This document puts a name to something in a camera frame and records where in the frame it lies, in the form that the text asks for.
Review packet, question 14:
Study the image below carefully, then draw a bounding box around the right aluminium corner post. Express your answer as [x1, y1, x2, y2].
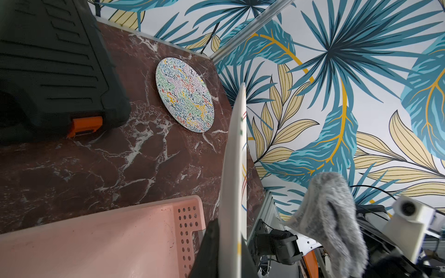
[210, 0, 294, 64]

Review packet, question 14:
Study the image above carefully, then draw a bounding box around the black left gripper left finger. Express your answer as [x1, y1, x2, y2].
[189, 219, 220, 278]

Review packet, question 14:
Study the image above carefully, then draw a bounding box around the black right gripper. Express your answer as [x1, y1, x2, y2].
[356, 205, 426, 278]

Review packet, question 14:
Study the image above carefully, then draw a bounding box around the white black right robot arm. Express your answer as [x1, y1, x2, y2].
[248, 206, 427, 278]

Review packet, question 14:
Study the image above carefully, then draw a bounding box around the black plastic tool case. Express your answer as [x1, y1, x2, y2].
[1, 1, 131, 145]

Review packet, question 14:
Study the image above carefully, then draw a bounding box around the grey striped microfibre cloth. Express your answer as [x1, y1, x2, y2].
[282, 172, 368, 278]

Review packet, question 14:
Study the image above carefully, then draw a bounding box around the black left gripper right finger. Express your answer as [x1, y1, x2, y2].
[241, 239, 258, 278]

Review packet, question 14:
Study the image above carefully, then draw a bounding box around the pink perforated plastic basket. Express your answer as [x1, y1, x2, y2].
[1, 195, 206, 278]

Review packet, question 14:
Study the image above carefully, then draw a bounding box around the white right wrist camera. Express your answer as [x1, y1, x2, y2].
[382, 195, 435, 264]

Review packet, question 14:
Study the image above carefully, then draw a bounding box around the colourful squiggle pattern plate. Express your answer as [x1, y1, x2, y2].
[155, 57, 215, 133]

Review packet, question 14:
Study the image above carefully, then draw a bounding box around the white plaid line plate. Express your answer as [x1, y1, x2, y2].
[218, 83, 247, 278]

